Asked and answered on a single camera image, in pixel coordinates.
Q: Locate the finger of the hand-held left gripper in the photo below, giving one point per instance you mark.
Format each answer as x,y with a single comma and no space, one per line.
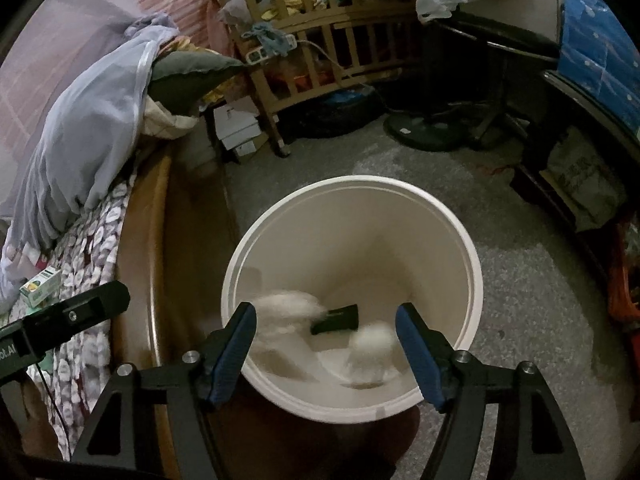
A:
95,305

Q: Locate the grey pillow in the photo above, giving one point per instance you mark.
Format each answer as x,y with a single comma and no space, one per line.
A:
192,72

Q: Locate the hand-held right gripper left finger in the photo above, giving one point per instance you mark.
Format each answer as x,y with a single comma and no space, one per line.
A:
232,355

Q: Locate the small black object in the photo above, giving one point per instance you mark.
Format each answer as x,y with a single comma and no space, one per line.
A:
337,320

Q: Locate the green white medicine box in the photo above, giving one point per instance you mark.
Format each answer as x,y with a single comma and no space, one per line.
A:
41,286

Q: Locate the orange basket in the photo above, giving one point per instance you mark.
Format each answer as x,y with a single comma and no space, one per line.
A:
625,280

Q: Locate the wooden bed frame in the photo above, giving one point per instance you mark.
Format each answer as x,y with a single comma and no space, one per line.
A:
150,260

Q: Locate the wooden crib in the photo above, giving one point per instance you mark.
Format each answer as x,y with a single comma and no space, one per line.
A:
320,45

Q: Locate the white tissue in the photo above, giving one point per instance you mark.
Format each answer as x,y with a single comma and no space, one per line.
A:
285,315
372,352

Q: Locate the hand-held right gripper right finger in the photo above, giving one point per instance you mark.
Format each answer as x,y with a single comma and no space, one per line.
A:
420,355

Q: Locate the teal cloth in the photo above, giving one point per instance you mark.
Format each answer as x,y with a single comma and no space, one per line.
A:
270,35

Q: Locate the grey-blue quilt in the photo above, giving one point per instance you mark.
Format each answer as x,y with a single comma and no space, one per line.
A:
75,125

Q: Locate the pink striped curtain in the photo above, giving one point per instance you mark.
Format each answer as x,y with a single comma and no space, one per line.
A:
75,25

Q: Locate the white cardboard boxes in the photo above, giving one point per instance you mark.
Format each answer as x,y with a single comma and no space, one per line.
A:
239,125

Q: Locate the round black fan base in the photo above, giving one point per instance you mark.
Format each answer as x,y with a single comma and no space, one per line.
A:
425,132

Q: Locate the dark wooden cabinet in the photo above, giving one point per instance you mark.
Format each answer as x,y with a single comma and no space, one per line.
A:
537,125

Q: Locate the white printed sack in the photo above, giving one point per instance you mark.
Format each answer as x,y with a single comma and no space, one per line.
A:
582,180

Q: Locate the yellow patterned cloth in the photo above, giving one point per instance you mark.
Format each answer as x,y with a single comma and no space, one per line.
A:
165,120

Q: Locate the white plastic bucket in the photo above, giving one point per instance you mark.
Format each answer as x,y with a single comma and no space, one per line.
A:
360,240

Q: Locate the white power strip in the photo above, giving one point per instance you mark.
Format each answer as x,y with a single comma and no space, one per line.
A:
257,54

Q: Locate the blue patterned cloth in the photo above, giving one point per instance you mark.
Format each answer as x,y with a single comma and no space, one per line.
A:
600,50

